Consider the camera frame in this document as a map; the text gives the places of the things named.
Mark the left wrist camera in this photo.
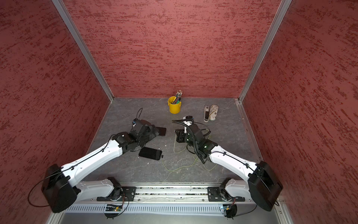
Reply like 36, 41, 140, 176
132, 118, 141, 128

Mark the beige black stapler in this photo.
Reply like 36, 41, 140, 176
204, 105, 209, 123

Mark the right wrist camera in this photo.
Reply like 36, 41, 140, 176
183, 115, 194, 133

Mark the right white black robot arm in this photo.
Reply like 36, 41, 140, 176
172, 120, 283, 211

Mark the corner aluminium post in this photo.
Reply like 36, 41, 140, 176
238, 0, 292, 104
52, 0, 115, 103

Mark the right electronics board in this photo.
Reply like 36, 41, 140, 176
221, 204, 237, 218

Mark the left corner aluminium post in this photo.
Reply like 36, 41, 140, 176
52, 0, 115, 103

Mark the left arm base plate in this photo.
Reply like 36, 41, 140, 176
97, 186, 136, 202

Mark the black smartphone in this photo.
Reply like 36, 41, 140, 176
139, 147, 162, 161
156, 127, 167, 136

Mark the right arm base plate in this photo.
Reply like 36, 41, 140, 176
207, 187, 245, 202

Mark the left electronics board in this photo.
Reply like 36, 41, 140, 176
105, 204, 123, 213

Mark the right corner aluminium post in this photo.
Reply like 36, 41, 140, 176
238, 0, 292, 104

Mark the electronics board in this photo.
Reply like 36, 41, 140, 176
105, 204, 123, 213
221, 204, 237, 218

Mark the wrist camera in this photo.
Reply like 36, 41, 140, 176
183, 115, 194, 133
132, 118, 141, 128

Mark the pens and pencils bunch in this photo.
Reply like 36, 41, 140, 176
172, 90, 182, 104

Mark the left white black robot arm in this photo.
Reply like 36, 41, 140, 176
41, 119, 167, 213

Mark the aluminium mounting rail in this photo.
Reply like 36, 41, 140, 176
57, 183, 284, 203

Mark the yellow bucket pen holder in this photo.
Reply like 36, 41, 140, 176
167, 96, 182, 114

